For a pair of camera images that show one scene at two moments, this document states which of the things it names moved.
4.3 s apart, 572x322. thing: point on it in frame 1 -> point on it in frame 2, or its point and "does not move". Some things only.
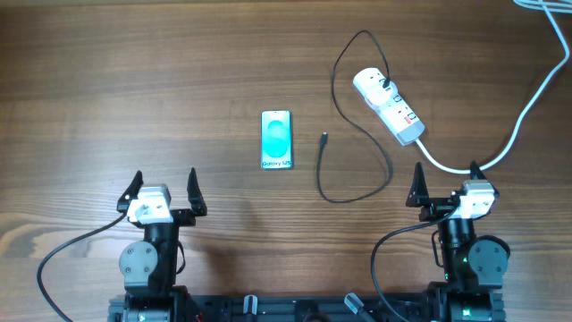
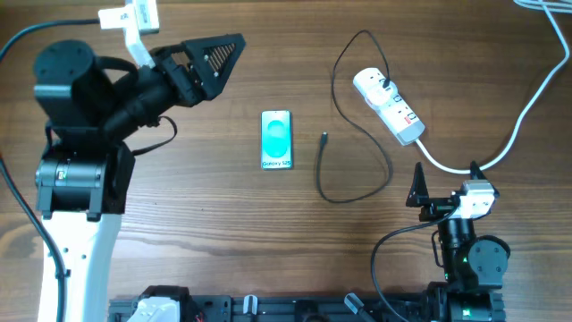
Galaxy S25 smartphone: [276, 134] does not move
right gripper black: [419, 197] does not move
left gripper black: [185, 217] -> [210, 83]
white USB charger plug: [376, 95] does not move
